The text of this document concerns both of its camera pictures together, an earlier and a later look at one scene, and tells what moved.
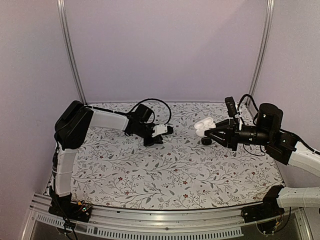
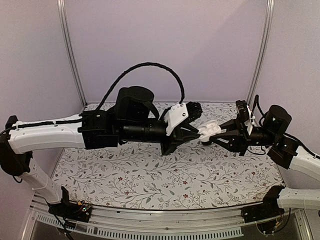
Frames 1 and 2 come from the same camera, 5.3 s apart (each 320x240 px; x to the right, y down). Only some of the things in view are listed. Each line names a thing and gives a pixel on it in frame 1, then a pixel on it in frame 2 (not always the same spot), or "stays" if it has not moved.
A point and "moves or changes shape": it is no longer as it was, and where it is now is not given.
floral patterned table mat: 117,170 stays
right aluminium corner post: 263,51 stays
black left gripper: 147,143 to 179,137
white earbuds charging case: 202,126 moves or changes shape
